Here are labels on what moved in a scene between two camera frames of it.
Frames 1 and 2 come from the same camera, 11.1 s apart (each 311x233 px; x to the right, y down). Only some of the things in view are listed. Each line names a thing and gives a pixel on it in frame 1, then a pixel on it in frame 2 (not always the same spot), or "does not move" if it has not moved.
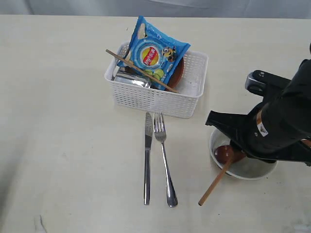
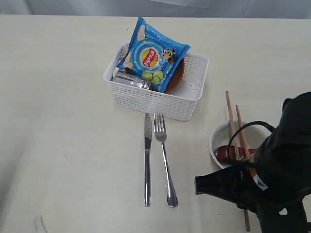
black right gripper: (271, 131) -> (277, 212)
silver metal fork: (160, 130) does not move
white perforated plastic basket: (190, 87) does not move
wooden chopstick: (219, 177) -> (232, 124)
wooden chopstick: (141, 71) -> (247, 155)
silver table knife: (148, 137) does not move
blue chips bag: (154, 51) does not move
